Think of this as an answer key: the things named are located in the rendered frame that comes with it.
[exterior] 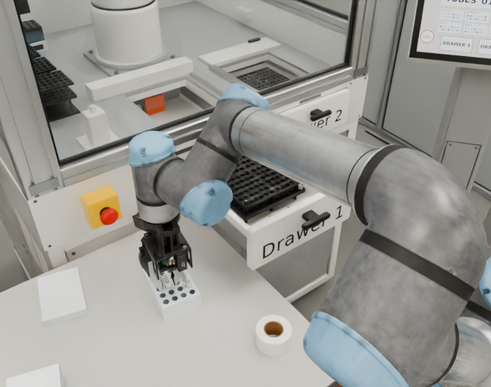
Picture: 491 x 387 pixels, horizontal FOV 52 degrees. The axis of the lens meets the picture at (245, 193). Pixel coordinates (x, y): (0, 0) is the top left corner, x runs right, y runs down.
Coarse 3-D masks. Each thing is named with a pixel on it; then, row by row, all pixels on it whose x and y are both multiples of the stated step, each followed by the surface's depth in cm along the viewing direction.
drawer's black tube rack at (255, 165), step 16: (240, 160) 124; (240, 176) 119; (256, 176) 119; (272, 176) 119; (240, 192) 114; (256, 192) 115; (288, 192) 119; (240, 208) 114; (256, 208) 115; (272, 208) 118
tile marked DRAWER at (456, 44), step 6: (444, 36) 156; (450, 36) 156; (456, 36) 156; (444, 42) 156; (450, 42) 156; (456, 42) 156; (462, 42) 155; (468, 42) 155; (444, 48) 156; (450, 48) 156; (456, 48) 156; (462, 48) 155; (468, 48) 155
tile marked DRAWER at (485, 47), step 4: (480, 40) 154; (484, 40) 154; (488, 40) 154; (480, 44) 154; (484, 44) 154; (488, 44) 154; (480, 48) 154; (484, 48) 154; (488, 48) 154; (480, 52) 154; (484, 52) 154; (488, 52) 154
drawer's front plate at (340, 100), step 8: (328, 96) 145; (336, 96) 145; (344, 96) 148; (304, 104) 141; (312, 104) 141; (320, 104) 143; (328, 104) 145; (336, 104) 147; (344, 104) 150; (288, 112) 137; (296, 112) 138; (304, 112) 140; (336, 112) 149; (344, 112) 151; (304, 120) 142; (328, 120) 149; (344, 120) 153; (328, 128) 151
